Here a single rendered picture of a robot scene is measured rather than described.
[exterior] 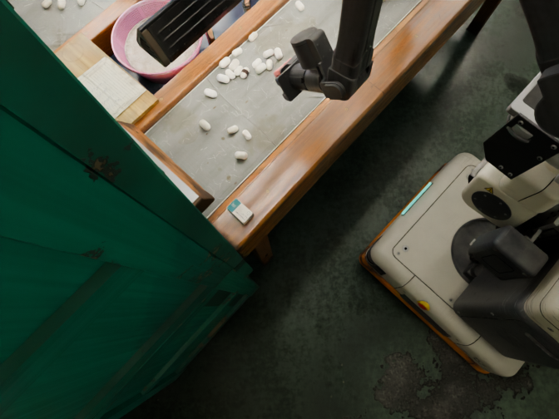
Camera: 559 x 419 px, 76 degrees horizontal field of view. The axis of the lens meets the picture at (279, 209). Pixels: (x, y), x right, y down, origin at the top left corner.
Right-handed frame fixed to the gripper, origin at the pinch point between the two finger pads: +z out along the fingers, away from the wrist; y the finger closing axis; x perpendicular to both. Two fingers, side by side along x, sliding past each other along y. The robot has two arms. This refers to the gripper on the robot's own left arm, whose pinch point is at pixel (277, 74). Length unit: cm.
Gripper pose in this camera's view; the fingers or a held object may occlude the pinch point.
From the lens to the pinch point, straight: 95.1
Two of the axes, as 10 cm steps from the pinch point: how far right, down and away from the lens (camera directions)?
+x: 4.8, 6.2, 6.2
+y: -6.8, 7.1, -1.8
